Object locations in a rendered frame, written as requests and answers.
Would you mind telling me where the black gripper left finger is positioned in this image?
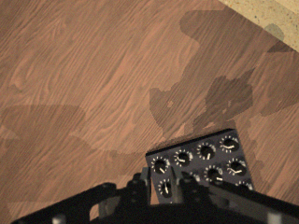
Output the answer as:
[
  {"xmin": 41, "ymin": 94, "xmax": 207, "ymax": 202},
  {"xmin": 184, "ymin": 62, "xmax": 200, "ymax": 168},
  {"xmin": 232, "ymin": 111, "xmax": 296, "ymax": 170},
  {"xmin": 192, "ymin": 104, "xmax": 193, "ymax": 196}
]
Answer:
[{"xmin": 10, "ymin": 167, "xmax": 151, "ymax": 224}]

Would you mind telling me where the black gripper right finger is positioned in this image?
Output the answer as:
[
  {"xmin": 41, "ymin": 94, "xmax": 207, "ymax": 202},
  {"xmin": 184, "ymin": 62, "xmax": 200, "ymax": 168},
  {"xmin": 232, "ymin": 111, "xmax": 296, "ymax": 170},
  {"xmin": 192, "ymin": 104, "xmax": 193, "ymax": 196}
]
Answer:
[{"xmin": 170, "ymin": 166, "xmax": 299, "ymax": 224}]

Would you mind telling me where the dark grey knob box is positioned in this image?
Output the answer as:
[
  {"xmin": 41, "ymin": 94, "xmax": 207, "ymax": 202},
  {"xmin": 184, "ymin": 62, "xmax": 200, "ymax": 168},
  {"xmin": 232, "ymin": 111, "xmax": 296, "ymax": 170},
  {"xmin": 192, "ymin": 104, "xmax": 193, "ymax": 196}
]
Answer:
[{"xmin": 145, "ymin": 128, "xmax": 254, "ymax": 203}]

